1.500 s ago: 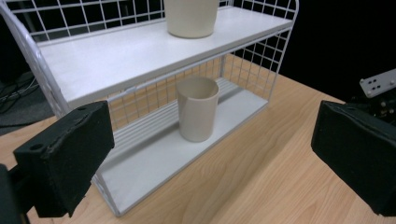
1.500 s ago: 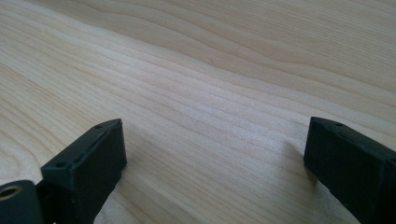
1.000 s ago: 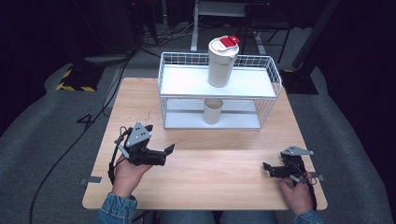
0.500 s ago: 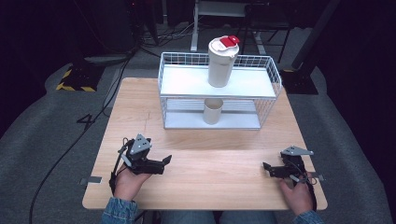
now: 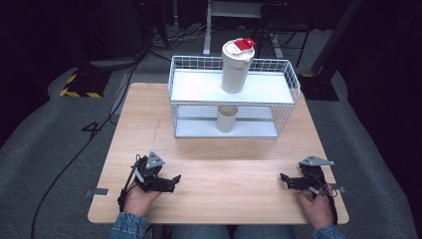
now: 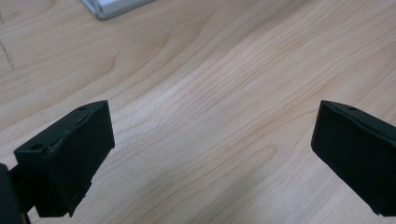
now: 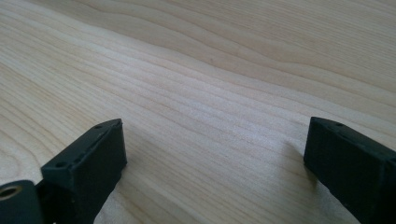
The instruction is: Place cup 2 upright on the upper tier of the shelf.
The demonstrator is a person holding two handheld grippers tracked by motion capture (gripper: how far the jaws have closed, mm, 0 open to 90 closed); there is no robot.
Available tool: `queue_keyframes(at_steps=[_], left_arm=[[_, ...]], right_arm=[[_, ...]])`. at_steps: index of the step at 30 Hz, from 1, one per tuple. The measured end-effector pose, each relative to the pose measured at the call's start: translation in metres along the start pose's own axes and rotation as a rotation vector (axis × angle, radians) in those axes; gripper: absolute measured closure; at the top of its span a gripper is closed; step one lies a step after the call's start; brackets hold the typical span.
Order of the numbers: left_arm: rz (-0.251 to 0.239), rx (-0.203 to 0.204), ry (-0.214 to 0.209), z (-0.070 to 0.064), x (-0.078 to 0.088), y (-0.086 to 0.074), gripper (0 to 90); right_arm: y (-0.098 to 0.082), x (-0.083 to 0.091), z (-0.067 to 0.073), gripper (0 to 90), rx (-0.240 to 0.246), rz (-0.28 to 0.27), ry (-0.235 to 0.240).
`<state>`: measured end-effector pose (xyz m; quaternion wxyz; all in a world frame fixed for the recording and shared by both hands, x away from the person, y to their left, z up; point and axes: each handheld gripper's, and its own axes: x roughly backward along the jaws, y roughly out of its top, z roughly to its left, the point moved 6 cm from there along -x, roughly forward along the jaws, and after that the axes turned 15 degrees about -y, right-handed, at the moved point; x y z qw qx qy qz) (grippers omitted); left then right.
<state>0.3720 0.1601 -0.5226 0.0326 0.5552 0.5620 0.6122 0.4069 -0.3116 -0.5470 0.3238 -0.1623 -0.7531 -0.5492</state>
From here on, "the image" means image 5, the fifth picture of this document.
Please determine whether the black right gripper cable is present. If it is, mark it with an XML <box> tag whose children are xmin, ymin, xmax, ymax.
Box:
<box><xmin>312</xmin><ymin>170</ymin><xmax>339</xmax><ymax>226</ymax></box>

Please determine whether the yellow black striped base plate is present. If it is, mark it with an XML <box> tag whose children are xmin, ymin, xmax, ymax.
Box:
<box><xmin>59</xmin><ymin>69</ymin><xmax>112</xmax><ymax>100</ymax></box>

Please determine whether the bundle of floor cables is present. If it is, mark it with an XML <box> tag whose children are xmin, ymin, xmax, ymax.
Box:
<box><xmin>147</xmin><ymin>19</ymin><xmax>213</xmax><ymax>54</ymax></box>

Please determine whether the white metal stand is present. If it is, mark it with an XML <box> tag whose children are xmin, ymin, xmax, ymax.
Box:
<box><xmin>202</xmin><ymin>0</ymin><xmax>285</xmax><ymax>60</ymax></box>

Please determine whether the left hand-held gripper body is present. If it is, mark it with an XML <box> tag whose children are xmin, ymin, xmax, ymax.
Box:
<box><xmin>132</xmin><ymin>150</ymin><xmax>166</xmax><ymax>192</ymax></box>

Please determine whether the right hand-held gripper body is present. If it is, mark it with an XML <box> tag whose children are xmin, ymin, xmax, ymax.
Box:
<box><xmin>298</xmin><ymin>154</ymin><xmax>335</xmax><ymax>201</ymax></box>

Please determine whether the grey metal table bracket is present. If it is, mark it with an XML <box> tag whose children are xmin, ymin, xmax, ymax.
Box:
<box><xmin>85</xmin><ymin>187</ymin><xmax>109</xmax><ymax>198</ymax></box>
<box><xmin>327</xmin><ymin>182</ymin><xmax>346</xmax><ymax>194</ymax></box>

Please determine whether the long black floor cable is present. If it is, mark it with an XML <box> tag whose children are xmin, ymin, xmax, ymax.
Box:
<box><xmin>30</xmin><ymin>54</ymin><xmax>147</xmax><ymax>239</ymax></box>

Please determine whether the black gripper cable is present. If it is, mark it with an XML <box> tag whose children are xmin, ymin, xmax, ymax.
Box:
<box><xmin>312</xmin><ymin>170</ymin><xmax>339</xmax><ymax>226</ymax></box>
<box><xmin>116</xmin><ymin>153</ymin><xmax>143</xmax><ymax>213</ymax></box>

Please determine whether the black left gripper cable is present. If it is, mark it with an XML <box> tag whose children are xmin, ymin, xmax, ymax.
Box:
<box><xmin>116</xmin><ymin>153</ymin><xmax>143</xmax><ymax>213</ymax></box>

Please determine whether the white wire shelf rack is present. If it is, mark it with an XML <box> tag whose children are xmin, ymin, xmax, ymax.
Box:
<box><xmin>167</xmin><ymin>55</ymin><xmax>302</xmax><ymax>139</ymax></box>

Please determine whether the black chair frame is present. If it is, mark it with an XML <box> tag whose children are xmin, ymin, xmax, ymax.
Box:
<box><xmin>253</xmin><ymin>0</ymin><xmax>321</xmax><ymax>69</ymax></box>

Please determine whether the white tumbler with red lid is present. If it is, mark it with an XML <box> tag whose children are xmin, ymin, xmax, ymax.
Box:
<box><xmin>221</xmin><ymin>37</ymin><xmax>257</xmax><ymax>95</ymax></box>

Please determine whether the black stand with base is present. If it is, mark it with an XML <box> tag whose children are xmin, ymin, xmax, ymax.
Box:
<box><xmin>297</xmin><ymin>0</ymin><xmax>364</xmax><ymax>103</ymax></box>

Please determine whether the small cream cup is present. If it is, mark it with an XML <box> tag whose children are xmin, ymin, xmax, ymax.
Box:
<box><xmin>216</xmin><ymin>104</ymin><xmax>239</xmax><ymax>134</ymax></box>

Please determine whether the person's left hand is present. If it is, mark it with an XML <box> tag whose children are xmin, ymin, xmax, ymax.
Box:
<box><xmin>122</xmin><ymin>181</ymin><xmax>164</xmax><ymax>218</ymax></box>

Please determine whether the person's right hand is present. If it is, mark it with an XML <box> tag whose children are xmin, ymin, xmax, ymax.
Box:
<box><xmin>296</xmin><ymin>185</ymin><xmax>335</xmax><ymax>231</ymax></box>

